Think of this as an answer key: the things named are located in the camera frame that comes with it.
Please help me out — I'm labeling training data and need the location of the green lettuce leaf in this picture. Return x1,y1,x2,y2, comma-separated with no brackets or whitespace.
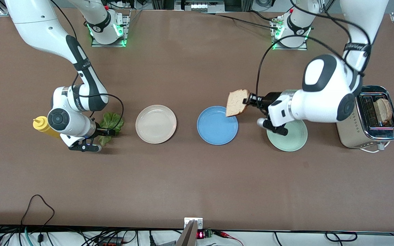
98,112,124,147

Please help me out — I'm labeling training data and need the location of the toasted bread slice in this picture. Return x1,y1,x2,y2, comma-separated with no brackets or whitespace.
375,98,393,124
226,89,251,118

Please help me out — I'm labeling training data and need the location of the yellow mustard squeeze bottle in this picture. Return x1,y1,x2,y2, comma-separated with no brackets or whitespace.
33,116,62,139

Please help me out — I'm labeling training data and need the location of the light green round plate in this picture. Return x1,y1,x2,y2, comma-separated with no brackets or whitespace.
267,119,308,152

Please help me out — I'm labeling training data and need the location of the blue round plate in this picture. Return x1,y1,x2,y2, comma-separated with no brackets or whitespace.
197,106,239,146

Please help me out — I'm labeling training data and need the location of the beige round plate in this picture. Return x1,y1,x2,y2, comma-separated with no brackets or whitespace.
135,105,177,144

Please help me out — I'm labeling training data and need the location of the beige chrome toaster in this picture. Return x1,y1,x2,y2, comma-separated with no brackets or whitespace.
336,85,394,149

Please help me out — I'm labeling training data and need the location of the grey electronics box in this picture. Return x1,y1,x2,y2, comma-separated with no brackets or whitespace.
175,0,225,12

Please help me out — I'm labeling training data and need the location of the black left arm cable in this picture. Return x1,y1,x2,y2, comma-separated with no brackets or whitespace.
290,0,372,74
256,34,363,105

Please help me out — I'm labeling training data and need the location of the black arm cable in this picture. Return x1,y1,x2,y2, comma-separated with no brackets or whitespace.
48,0,78,40
256,34,363,105
70,93,125,134
290,0,372,74

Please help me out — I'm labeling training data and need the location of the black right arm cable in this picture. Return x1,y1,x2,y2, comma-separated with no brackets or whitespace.
70,93,125,134
48,0,78,40

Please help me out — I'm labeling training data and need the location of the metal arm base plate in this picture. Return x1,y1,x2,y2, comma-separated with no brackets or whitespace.
272,17,308,51
91,12,128,47

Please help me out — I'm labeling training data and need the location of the black cable on table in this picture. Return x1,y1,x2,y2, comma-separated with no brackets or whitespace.
248,10,275,22
202,12,279,30

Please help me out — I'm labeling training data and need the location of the thin black looped cable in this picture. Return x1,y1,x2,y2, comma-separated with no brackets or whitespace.
20,194,55,240

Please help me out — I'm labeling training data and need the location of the white toaster power cable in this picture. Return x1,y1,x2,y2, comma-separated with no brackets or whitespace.
359,142,391,153

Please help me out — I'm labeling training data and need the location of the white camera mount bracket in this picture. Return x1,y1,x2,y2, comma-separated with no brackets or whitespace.
184,217,203,230

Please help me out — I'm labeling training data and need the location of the teal cable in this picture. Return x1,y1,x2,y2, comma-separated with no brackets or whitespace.
24,226,34,246

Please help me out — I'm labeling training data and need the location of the grey metal camera bar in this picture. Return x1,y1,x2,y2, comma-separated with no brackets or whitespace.
175,220,198,246

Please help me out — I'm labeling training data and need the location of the red clip lead wire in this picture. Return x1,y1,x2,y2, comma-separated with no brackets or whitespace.
214,231,244,246

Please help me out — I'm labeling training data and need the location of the black coiled floor cable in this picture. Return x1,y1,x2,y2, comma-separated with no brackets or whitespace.
274,231,358,244

